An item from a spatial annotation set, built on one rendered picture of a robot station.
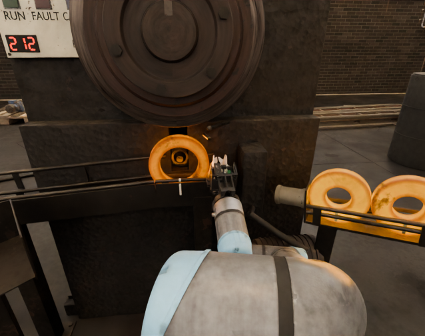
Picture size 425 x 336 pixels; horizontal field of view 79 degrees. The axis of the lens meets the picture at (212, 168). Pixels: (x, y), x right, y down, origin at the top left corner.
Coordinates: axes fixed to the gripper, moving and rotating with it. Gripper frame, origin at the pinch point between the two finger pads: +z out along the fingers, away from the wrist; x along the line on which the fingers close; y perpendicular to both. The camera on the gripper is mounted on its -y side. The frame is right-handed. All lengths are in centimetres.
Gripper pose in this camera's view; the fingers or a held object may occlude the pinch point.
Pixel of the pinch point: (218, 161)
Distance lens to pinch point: 84.3
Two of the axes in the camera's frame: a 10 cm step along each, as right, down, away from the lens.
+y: 0.3, -7.4, -6.7
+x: -9.9, 0.4, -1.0
